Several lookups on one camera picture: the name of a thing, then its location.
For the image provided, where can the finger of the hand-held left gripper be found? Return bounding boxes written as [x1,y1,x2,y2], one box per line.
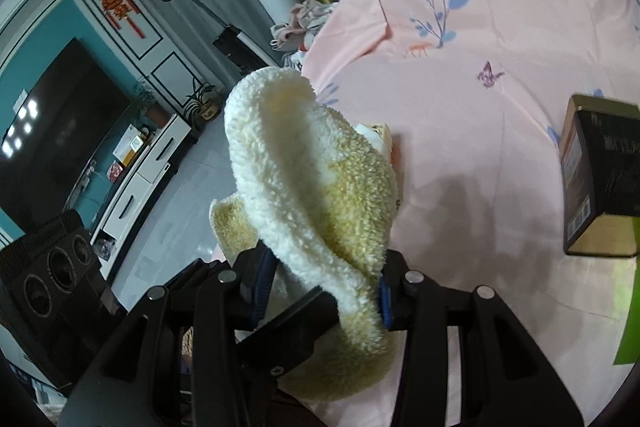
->
[235,286,342,378]

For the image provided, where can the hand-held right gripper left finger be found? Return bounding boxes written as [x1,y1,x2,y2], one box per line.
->
[59,247,280,427]

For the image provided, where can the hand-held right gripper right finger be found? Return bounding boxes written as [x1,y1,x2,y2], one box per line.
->
[377,249,586,427]

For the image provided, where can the white and yellow fleece towel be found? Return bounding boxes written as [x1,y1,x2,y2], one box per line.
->
[209,67,401,403]

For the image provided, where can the green storage bin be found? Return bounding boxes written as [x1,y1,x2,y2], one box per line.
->
[612,254,640,367]

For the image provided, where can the black flat screen television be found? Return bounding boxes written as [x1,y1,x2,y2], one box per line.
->
[0,38,132,228]

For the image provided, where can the white television cabinet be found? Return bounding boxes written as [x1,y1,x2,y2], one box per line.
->
[87,112,203,278]

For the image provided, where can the cardboard box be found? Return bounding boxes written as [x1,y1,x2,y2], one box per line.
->
[112,125,146,160]

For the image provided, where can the yellow leaf print tissue pack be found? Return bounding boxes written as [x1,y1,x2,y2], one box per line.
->
[356,122,401,172]

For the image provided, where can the pink printed bed sheet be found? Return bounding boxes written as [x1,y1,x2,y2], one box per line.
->
[210,0,640,427]

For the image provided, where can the potted plant in yellow pot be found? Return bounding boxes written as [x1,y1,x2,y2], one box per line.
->
[185,77,223,122]

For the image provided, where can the potted plant in brown pot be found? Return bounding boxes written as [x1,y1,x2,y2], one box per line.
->
[131,77,171,128]

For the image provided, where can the upright vacuum cleaner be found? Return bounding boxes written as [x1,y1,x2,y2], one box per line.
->
[157,0,281,75]

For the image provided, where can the black and gold tin box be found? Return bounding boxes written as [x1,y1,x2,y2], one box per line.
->
[559,93,640,258]

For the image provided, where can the pile of clothes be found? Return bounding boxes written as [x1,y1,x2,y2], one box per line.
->
[270,0,341,68]

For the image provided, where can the white cylinder lamp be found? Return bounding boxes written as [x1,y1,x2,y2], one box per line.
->
[257,0,301,25]

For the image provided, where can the red knot wall decoration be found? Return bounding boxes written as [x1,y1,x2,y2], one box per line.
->
[96,0,146,38]

